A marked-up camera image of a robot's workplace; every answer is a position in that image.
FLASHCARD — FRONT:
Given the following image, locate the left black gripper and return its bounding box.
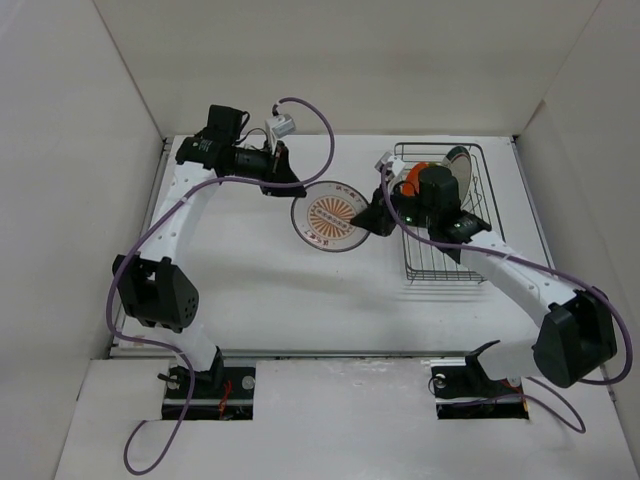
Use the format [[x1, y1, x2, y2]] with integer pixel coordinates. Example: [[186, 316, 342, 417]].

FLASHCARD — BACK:
[[227, 139, 308, 197]]

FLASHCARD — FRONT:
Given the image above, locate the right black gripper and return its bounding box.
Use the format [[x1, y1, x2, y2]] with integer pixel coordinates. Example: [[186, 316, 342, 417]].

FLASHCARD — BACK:
[[350, 180, 436, 237]]

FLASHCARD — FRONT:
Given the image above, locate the white plate orange sunburst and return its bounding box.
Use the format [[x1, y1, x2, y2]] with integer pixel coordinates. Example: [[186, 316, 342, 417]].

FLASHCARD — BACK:
[[290, 181, 370, 253]]

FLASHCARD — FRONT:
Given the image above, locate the white plate green rim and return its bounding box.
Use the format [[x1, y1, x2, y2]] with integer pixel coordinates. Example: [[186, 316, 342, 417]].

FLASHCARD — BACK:
[[440, 145, 472, 202]]

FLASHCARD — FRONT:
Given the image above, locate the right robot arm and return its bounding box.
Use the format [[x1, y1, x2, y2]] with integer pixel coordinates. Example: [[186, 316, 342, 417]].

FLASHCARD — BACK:
[[351, 158, 625, 394]]

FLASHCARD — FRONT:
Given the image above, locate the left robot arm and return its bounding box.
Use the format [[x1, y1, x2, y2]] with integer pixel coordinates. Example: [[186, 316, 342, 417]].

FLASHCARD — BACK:
[[111, 105, 306, 397]]

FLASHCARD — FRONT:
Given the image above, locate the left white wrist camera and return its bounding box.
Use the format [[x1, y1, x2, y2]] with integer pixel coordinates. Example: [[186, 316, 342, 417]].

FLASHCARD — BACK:
[[265, 114, 296, 153]]

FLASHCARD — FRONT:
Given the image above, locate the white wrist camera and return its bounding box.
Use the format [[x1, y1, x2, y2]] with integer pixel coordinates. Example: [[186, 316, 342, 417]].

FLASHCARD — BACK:
[[265, 114, 296, 153], [374, 152, 406, 183]]

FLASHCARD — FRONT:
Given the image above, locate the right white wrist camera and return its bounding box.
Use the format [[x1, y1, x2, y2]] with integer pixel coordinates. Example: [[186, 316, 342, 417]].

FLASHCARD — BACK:
[[374, 152, 406, 183]]

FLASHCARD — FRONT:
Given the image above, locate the black wire dish rack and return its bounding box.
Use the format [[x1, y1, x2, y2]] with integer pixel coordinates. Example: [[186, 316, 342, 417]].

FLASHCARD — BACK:
[[393, 141, 505, 283]]

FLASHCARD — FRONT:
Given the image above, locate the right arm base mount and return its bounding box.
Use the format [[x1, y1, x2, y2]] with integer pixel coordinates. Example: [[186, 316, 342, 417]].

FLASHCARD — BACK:
[[428, 340, 529, 420]]

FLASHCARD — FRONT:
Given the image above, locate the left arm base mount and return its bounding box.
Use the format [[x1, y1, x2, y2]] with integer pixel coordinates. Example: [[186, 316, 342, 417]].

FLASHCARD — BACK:
[[158, 366, 256, 421]]

